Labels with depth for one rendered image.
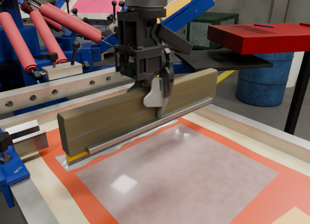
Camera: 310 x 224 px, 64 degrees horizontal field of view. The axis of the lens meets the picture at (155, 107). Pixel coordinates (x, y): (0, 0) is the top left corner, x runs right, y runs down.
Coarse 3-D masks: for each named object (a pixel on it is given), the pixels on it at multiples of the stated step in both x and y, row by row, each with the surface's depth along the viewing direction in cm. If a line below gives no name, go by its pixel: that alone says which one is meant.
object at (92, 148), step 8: (192, 104) 59; (200, 104) 60; (176, 112) 55; (184, 112) 57; (152, 120) 52; (160, 120) 52; (168, 120) 54; (136, 128) 49; (144, 128) 50; (112, 136) 46; (120, 136) 46; (128, 136) 47; (96, 144) 44; (104, 144) 44; (112, 144) 45; (88, 152) 43
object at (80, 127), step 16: (176, 80) 55; (192, 80) 57; (208, 80) 61; (128, 96) 47; (144, 96) 48; (176, 96) 55; (192, 96) 59; (208, 96) 64; (64, 112) 40; (80, 112) 41; (96, 112) 42; (112, 112) 44; (128, 112) 47; (144, 112) 50; (64, 128) 39; (80, 128) 41; (96, 128) 43; (112, 128) 46; (128, 128) 48; (64, 144) 42; (80, 144) 42
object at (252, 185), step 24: (144, 144) 65; (168, 144) 65; (192, 144) 65; (216, 144) 65; (192, 168) 56; (216, 168) 56; (240, 168) 56; (264, 168) 56; (288, 168) 56; (216, 192) 50; (240, 192) 50; (264, 192) 50; (288, 192) 50; (240, 216) 44; (264, 216) 44
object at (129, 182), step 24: (48, 144) 65; (96, 168) 56; (120, 168) 56; (144, 168) 56; (168, 168) 56; (72, 192) 50; (96, 192) 50; (120, 192) 50; (144, 192) 50; (168, 192) 50; (192, 192) 50; (96, 216) 44; (120, 216) 44; (144, 216) 44; (168, 216) 44; (192, 216) 44; (216, 216) 44
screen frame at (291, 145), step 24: (96, 96) 85; (0, 120) 70; (24, 120) 71; (48, 120) 75; (216, 120) 75; (240, 120) 70; (288, 144) 60; (24, 192) 45; (24, 216) 40; (48, 216) 40
